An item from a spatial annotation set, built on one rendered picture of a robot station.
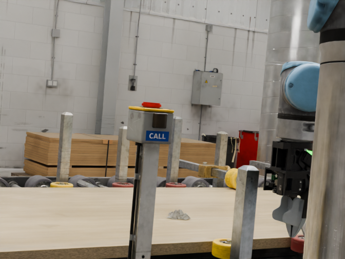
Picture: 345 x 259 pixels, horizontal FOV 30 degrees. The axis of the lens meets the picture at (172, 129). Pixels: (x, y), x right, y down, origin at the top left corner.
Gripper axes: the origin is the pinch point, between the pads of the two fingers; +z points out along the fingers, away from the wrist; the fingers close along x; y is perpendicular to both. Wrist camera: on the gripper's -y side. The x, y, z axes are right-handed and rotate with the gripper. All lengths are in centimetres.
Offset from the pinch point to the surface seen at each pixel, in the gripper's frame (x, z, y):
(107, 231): -36.4, 7.2, 28.4
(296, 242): -17.8, 7.6, -16.9
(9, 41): -723, -80, -138
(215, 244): -18.2, 7.1, 8.1
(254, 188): -6.3, -8.5, 7.4
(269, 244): -22.3, 8.9, -11.7
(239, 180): -8.7, -10.0, 9.9
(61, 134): -116, -10, 12
